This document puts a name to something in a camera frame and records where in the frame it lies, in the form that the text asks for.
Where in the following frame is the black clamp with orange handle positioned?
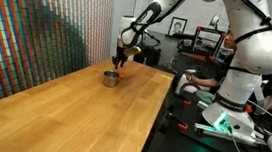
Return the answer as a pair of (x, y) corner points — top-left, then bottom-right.
(165, 112), (190, 132)
(172, 93), (193, 107)

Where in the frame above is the stainless steel cup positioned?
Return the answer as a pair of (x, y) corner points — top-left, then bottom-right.
(102, 69), (121, 89)

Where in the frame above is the grey thin cable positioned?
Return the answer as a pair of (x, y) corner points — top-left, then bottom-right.
(244, 98), (272, 131)

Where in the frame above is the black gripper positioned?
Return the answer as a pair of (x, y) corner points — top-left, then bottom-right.
(111, 44), (131, 71)

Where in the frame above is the yellowish wrist camera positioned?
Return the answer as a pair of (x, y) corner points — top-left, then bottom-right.
(123, 44), (143, 58)

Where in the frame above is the black orange frame machine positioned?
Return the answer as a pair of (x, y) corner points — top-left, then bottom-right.
(190, 24), (228, 62)

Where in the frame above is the framed portrait picture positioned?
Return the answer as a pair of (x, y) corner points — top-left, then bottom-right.
(167, 16), (189, 39)

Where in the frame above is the orange rubber duck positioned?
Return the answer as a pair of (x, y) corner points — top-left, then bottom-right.
(118, 70), (127, 80)

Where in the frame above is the aluminium extrusion rail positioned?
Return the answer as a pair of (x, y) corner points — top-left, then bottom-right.
(192, 121), (272, 148)

